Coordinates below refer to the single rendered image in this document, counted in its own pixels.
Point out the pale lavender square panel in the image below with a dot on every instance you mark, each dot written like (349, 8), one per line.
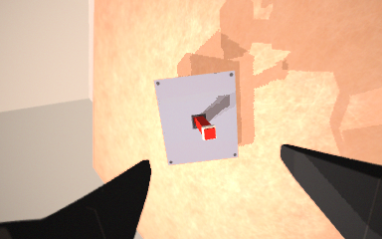
(212, 96)

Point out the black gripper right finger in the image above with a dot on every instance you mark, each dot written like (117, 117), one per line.
(347, 191)

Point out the red peg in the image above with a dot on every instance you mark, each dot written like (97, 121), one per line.
(208, 130)

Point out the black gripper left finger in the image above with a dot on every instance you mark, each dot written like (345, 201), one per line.
(110, 212)

